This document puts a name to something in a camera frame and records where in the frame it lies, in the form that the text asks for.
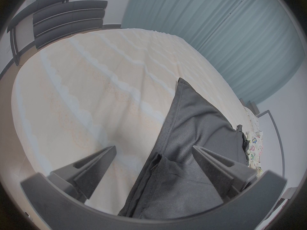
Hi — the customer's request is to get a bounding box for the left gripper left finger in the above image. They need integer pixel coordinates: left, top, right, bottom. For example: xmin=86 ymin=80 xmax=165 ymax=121
xmin=49 ymin=146 xmax=117 ymax=203

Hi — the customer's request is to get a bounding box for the bed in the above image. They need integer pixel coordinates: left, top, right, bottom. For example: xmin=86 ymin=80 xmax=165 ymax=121
xmin=11 ymin=28 xmax=285 ymax=219

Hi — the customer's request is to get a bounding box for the black chest of drawers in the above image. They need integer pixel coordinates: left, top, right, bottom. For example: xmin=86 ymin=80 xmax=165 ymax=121
xmin=32 ymin=0 xmax=108 ymax=49

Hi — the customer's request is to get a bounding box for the grey bedside table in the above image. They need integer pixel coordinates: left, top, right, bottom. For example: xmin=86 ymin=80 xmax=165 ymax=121
xmin=240 ymin=98 xmax=258 ymax=113

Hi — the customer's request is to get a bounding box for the black T-shirt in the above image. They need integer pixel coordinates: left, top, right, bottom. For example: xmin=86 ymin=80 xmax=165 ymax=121
xmin=118 ymin=78 xmax=251 ymax=219

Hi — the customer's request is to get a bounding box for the white printed pillow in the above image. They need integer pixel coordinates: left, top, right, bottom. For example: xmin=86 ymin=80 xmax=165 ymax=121
xmin=243 ymin=106 xmax=260 ymax=132

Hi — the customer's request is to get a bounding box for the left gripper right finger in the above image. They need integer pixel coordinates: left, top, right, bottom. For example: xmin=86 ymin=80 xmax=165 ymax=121
xmin=192 ymin=145 xmax=258 ymax=204

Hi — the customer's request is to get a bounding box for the blue-green curtain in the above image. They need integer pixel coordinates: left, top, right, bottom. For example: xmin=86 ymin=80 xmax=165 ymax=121
xmin=121 ymin=0 xmax=257 ymax=51
xmin=198 ymin=0 xmax=304 ymax=104

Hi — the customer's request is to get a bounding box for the white printed garment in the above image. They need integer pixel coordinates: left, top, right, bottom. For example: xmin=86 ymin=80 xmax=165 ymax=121
xmin=246 ymin=130 xmax=264 ymax=178

